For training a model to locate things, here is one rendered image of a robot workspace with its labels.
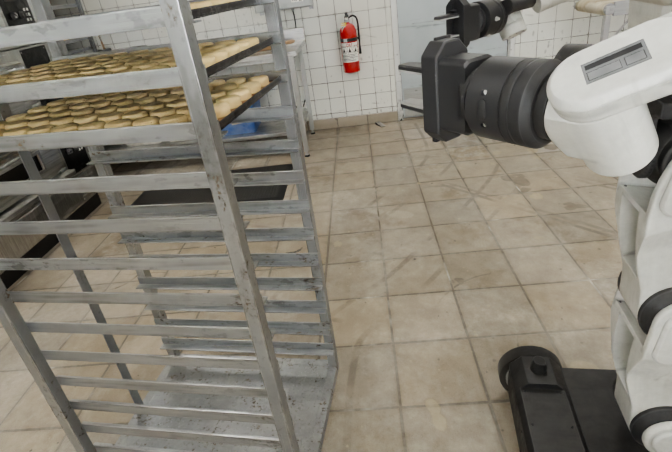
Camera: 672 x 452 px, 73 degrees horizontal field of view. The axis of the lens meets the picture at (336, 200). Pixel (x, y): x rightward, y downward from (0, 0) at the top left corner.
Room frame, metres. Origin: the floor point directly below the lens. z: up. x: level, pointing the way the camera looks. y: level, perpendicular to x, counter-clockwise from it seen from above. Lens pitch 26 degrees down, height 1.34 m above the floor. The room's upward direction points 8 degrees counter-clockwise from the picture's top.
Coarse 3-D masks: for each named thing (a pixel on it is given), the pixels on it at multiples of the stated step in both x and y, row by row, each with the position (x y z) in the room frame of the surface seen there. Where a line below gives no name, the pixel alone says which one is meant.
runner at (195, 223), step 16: (0, 224) 0.86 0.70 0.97; (16, 224) 0.85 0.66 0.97; (32, 224) 0.84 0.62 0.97; (48, 224) 0.83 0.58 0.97; (64, 224) 0.82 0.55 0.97; (80, 224) 0.82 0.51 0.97; (96, 224) 0.81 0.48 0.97; (112, 224) 0.80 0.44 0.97; (128, 224) 0.79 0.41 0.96; (144, 224) 0.78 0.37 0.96; (160, 224) 0.77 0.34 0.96; (176, 224) 0.77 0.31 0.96; (192, 224) 0.76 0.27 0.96; (208, 224) 0.75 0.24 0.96
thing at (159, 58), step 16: (160, 48) 1.17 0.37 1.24; (208, 48) 1.01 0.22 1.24; (224, 48) 0.97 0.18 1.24; (240, 48) 1.02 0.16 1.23; (48, 64) 1.16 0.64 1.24; (64, 64) 1.13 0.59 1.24; (80, 64) 1.05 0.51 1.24; (96, 64) 1.00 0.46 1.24; (112, 64) 0.96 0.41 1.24; (128, 64) 0.94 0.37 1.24; (144, 64) 0.89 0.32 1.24; (160, 64) 0.87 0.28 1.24; (208, 64) 0.84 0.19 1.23; (0, 80) 0.96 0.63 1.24; (16, 80) 0.94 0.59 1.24; (32, 80) 0.90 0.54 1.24
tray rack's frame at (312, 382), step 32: (32, 0) 1.29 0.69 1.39; (32, 160) 1.10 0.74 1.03; (0, 288) 0.87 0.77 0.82; (0, 320) 0.85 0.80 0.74; (96, 320) 1.07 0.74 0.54; (32, 352) 0.86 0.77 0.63; (224, 384) 1.14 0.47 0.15; (256, 384) 1.12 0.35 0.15; (288, 384) 1.10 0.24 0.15; (320, 384) 1.08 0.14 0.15; (64, 416) 0.85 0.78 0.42; (160, 416) 1.04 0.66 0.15; (320, 416) 0.96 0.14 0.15; (192, 448) 0.91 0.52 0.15; (224, 448) 0.89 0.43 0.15; (256, 448) 0.88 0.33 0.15; (320, 448) 0.86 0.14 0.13
